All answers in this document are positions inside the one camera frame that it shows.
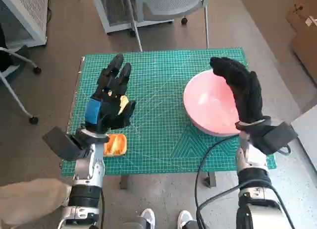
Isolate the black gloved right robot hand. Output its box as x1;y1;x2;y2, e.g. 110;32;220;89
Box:
210;57;264;124

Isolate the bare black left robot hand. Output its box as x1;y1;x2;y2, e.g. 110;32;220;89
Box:
84;53;136;135

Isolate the orange toy toast slice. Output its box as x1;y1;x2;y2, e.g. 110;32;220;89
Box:
103;133;127;157

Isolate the pink plastic bowl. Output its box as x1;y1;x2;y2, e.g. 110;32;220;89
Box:
183;69;242;137

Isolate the green cutting mat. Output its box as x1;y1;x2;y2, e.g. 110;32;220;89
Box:
60;47;277;176

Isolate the white side table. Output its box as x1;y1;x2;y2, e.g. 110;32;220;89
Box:
291;106;317;172

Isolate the brown cardboard box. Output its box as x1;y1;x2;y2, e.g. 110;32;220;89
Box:
286;3;317;85

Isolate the white shoe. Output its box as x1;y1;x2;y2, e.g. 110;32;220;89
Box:
177;210;194;229
140;208;156;229

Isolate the person's leg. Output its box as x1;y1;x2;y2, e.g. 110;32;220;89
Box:
0;178;72;227

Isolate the grey mesh chair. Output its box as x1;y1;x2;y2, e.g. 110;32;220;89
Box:
123;0;211;53

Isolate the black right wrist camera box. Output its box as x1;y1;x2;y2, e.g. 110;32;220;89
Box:
247;121;298;155

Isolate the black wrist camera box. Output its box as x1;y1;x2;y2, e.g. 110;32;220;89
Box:
247;121;298;155
42;126;89;162

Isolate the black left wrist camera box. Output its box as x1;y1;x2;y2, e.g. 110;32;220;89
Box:
42;126;89;162

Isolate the white frame caster chair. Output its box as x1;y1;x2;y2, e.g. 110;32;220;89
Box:
0;47;42;125

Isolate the long black robot cable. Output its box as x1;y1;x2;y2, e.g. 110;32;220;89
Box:
194;136;242;229

